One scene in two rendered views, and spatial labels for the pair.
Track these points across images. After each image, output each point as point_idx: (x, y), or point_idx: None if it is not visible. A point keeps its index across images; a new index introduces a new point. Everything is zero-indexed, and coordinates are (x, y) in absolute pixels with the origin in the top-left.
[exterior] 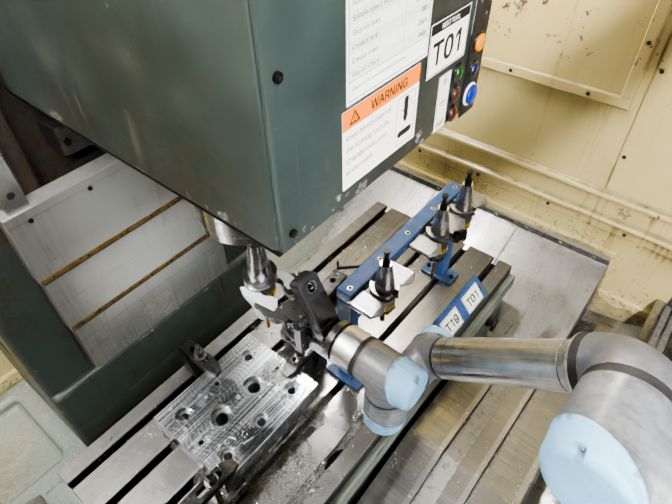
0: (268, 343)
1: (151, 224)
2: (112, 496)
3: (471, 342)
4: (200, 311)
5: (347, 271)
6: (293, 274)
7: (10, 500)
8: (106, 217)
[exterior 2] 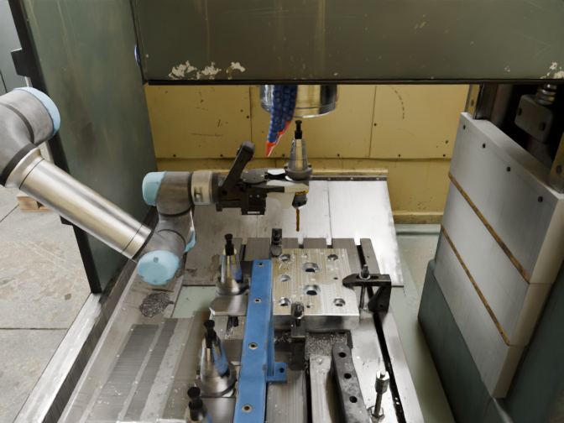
0: (356, 355)
1: (487, 235)
2: (332, 245)
3: (116, 210)
4: (469, 382)
5: None
6: (280, 186)
7: (418, 284)
8: (477, 180)
